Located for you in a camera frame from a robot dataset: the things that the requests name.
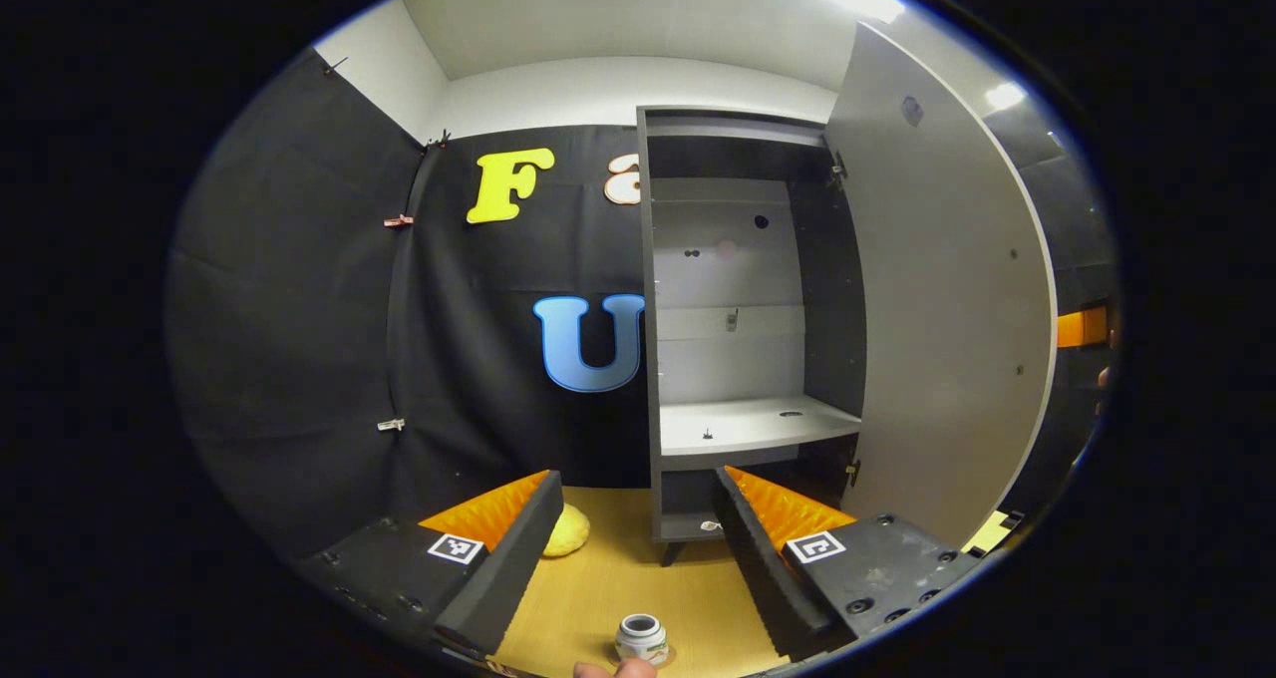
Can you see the silver clip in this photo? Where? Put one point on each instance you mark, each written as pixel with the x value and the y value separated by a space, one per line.
pixel 391 425

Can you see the black clip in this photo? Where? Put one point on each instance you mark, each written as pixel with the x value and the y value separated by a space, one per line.
pixel 334 64
pixel 437 141

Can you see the white plastic bottle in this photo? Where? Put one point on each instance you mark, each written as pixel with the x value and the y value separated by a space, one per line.
pixel 641 641

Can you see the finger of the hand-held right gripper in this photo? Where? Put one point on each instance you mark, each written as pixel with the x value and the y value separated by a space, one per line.
pixel 1082 328

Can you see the metal door hinge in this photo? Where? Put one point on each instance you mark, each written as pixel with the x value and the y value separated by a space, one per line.
pixel 852 472
pixel 837 169

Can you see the black backdrop cloth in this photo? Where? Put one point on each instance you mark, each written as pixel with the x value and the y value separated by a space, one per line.
pixel 299 309

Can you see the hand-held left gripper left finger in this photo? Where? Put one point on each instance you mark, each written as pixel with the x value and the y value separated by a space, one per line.
pixel 508 568

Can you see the red clip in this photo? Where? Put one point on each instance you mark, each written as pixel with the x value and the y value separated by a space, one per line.
pixel 398 221

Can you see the beige cabinet door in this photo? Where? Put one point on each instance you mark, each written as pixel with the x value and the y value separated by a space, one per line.
pixel 947 309

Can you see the small ceiling light panel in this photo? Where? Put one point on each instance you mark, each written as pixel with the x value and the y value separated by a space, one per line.
pixel 1005 96

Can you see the grey cabinet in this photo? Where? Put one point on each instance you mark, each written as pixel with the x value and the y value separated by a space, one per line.
pixel 728 349

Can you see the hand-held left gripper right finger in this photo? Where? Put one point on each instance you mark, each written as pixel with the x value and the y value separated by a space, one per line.
pixel 768 568

